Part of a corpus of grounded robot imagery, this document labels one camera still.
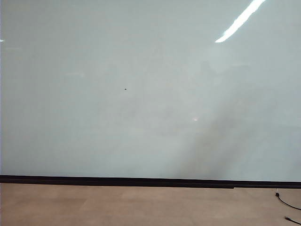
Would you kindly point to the white glass whiteboard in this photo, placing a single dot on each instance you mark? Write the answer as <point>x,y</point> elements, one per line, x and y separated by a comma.
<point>94,94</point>

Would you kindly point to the black whiteboard bottom rail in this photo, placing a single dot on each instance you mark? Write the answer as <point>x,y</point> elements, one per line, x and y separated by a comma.
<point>117,181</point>

